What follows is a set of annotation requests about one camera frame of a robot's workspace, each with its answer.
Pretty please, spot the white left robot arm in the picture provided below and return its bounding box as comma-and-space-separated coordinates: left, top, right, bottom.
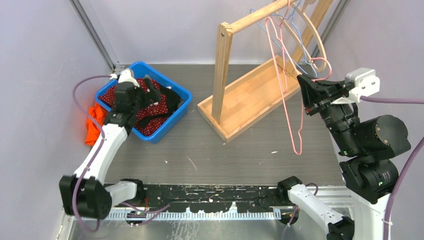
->
59, 74, 289, 221

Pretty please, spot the wooden hanger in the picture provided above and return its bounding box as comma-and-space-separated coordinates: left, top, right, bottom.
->
278, 0, 333, 73

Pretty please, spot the light blue hanger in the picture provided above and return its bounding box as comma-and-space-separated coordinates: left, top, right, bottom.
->
268, 0, 327, 77

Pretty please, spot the orange cloth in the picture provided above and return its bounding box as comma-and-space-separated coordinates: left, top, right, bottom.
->
85, 103, 108, 147

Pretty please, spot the black garment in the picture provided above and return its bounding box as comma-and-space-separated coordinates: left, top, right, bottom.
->
136, 85, 183, 128

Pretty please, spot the red polka dot garment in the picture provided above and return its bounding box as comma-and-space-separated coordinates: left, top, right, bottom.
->
98, 78, 176, 137

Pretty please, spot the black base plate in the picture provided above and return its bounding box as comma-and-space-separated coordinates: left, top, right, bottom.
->
126, 184, 294, 213

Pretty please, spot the wooden clothes rack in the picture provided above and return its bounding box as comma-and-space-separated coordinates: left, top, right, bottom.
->
196, 0, 335, 144

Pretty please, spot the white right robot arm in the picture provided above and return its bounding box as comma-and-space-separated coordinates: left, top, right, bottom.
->
276, 75, 411, 240

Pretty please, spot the blue plastic bin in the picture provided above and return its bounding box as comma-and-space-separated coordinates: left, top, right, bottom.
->
95, 61, 192, 144

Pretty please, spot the pink hanger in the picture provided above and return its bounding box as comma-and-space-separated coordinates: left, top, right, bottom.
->
265, 0, 299, 101
273, 54, 333, 157

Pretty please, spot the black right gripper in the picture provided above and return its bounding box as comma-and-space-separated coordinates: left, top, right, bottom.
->
296, 70, 360, 152

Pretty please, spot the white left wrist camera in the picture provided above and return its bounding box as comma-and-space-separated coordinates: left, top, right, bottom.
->
109, 68, 140, 87

